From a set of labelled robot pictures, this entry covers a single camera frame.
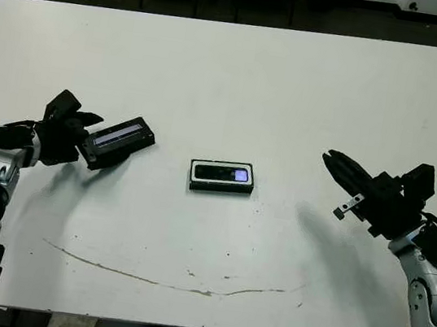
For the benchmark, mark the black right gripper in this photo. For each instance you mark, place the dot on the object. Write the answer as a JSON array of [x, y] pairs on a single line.
[[388, 209]]

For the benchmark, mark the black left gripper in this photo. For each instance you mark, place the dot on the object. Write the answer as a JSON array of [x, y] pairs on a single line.
[[59, 140]]

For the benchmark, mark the black box lid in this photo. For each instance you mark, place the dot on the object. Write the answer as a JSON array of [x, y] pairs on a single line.
[[122, 145]]

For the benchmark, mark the black phone-like camera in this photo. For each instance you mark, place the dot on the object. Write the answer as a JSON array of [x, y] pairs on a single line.
[[217, 172]]

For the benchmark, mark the black box with white inlay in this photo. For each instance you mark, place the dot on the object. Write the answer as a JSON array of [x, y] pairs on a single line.
[[219, 189]]

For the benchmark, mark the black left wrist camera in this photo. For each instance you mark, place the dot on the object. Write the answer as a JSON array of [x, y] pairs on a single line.
[[63, 103]]

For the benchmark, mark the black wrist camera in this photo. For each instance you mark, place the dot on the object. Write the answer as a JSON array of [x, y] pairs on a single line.
[[63, 103], [419, 179]]

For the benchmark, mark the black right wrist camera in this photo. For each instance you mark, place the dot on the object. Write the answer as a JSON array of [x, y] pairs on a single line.
[[419, 179]]

